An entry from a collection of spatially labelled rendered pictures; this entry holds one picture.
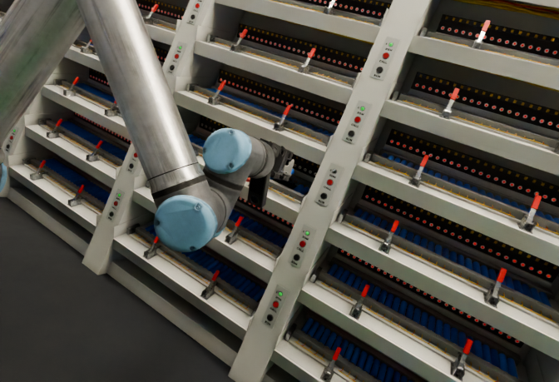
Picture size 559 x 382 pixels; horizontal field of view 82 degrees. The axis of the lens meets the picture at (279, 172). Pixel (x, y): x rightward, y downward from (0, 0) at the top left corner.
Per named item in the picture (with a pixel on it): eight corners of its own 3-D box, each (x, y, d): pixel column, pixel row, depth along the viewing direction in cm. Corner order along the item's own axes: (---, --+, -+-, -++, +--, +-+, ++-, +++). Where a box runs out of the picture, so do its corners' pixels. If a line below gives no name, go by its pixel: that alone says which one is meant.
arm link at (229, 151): (190, 163, 63) (212, 116, 62) (223, 169, 75) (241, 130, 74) (228, 185, 60) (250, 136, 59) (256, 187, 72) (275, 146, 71)
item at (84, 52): (154, 95, 121) (158, 57, 116) (56, 53, 143) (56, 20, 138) (191, 93, 139) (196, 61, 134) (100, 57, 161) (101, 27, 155)
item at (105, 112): (134, 142, 122) (137, 107, 117) (41, 94, 144) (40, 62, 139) (174, 136, 140) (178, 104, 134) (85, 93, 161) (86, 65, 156)
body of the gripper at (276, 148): (295, 153, 87) (279, 146, 75) (283, 182, 87) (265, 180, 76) (271, 143, 89) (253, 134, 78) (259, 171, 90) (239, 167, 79)
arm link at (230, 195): (167, 227, 61) (194, 168, 60) (185, 215, 72) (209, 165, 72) (212, 249, 61) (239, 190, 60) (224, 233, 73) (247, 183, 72)
